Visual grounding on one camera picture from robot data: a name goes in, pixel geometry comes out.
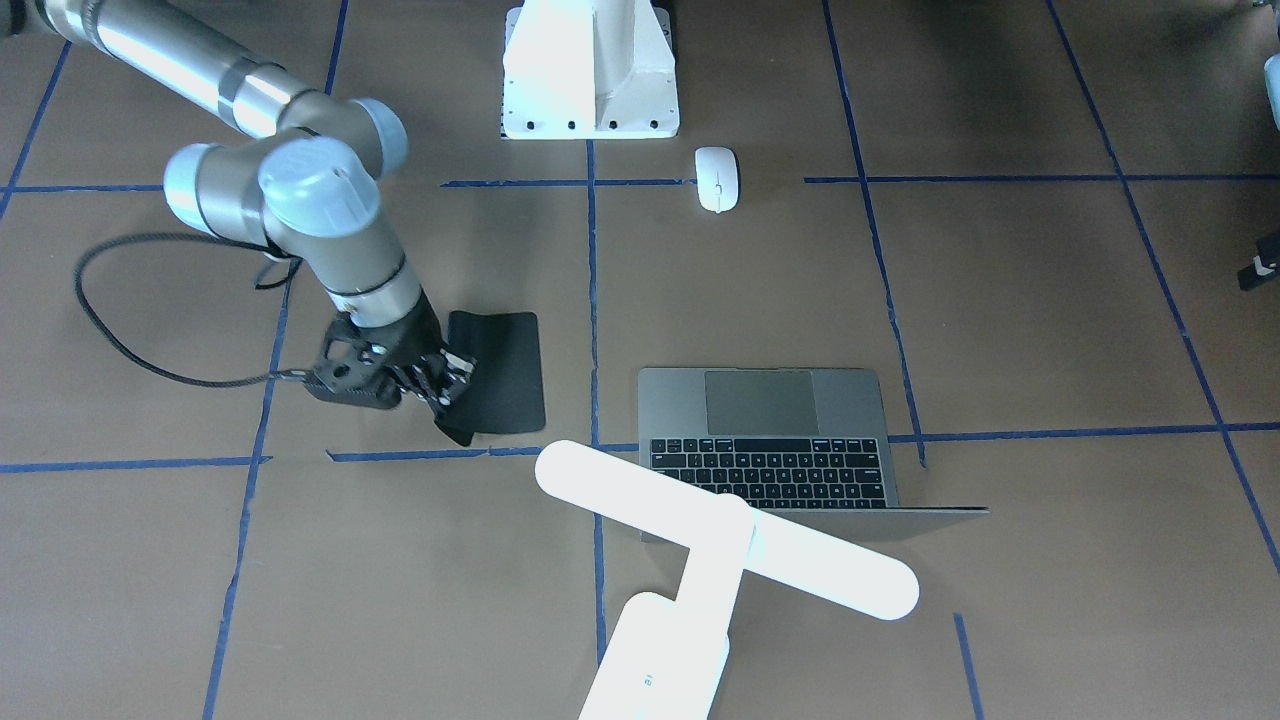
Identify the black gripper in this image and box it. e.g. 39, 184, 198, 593
330, 292, 475, 409

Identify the black mouse pad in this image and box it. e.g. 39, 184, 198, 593
436, 310, 547, 447

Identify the white computer mouse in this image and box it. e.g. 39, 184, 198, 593
694, 146, 741, 214

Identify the grey laptop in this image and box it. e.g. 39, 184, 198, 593
637, 366, 988, 544

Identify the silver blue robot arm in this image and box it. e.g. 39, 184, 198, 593
3, 1, 474, 414

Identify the white desk lamp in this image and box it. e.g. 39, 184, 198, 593
535, 439, 920, 719

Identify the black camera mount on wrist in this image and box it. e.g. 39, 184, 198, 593
302, 340, 402, 410

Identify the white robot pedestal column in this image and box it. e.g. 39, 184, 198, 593
500, 1, 681, 141

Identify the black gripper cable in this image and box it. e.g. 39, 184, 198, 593
74, 233, 332, 389

